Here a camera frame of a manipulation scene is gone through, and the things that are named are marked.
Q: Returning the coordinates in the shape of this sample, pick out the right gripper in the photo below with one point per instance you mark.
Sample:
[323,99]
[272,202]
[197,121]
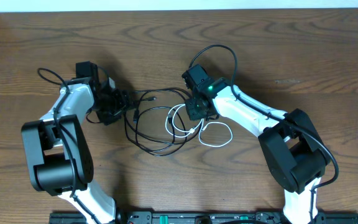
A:
[193,114]

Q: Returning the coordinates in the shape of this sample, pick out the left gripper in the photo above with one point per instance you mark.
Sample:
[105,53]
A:
[124,101]

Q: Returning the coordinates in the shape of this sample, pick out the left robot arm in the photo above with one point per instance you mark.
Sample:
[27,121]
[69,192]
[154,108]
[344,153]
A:
[57,154]

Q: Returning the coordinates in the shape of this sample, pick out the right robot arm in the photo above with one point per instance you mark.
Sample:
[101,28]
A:
[293,150]

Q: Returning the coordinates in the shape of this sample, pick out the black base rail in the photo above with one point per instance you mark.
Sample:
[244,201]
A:
[194,218]

